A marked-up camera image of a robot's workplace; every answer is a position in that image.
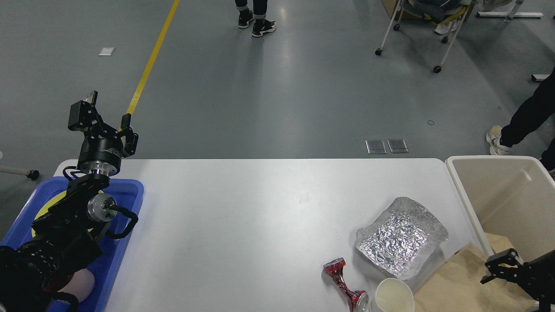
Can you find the beige plastic bin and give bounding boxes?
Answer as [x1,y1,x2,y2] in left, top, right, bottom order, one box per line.
[445,156,555,274]

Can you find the brown paper bag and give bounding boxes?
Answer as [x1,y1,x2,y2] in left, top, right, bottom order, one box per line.
[414,243,535,312]

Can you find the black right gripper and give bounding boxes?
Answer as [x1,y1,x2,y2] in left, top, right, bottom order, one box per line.
[480,248,555,312]

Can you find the foil tray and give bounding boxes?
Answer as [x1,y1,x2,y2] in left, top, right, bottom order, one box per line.
[355,197,449,280]

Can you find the person in black trousers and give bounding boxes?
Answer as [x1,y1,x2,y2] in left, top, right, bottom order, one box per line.
[234,0,276,38]

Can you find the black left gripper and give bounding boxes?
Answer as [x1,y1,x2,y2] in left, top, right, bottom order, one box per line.
[68,91,139,176]

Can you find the blue plastic tray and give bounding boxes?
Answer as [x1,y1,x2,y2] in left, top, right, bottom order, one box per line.
[1,176,144,312]

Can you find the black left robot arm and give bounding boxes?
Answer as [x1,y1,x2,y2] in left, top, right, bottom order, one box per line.
[0,91,139,312]

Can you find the person at right edge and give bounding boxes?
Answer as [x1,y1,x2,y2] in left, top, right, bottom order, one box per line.
[485,70,555,156]

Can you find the white rolling chair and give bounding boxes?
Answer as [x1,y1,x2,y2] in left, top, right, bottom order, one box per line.
[375,0,479,73]

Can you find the metal floor plates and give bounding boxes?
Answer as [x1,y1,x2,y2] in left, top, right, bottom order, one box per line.
[365,139,410,155]

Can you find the pink mug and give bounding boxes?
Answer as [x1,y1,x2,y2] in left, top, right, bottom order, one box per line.
[43,269,95,303]

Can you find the crushed red can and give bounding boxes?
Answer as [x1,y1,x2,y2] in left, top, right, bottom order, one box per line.
[323,257,370,312]

